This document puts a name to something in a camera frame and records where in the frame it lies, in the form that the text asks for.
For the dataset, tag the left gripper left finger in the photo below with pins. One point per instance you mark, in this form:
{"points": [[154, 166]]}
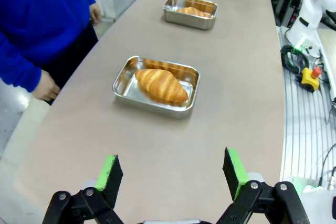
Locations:
{"points": [[109, 179]]}

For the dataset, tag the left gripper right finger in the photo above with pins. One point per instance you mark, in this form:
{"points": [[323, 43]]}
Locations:
{"points": [[236, 171]]}

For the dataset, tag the golden croissant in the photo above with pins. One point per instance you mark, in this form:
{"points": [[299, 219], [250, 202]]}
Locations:
{"points": [[160, 83], [193, 11]]}

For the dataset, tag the person's right forearm blue sleeve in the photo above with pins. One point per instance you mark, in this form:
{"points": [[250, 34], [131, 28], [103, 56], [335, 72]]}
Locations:
{"points": [[18, 69]]}

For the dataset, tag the person's right hand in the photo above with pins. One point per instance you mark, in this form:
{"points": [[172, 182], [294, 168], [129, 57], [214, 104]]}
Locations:
{"points": [[46, 89]]}

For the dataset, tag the person's left hand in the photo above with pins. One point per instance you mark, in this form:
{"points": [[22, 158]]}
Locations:
{"points": [[95, 14]]}

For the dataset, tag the stainless steel rectangular container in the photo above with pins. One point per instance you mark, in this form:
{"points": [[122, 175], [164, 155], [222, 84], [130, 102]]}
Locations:
{"points": [[183, 22], [126, 95]]}

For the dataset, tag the yellow emergency stop button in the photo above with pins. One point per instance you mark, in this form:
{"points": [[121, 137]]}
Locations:
{"points": [[308, 81]]}

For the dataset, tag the person's black trousers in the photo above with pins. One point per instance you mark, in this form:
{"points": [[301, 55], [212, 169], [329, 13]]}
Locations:
{"points": [[76, 48]]}

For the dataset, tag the person's blue sweater torso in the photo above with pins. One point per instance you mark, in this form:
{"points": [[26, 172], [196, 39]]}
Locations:
{"points": [[39, 11]]}

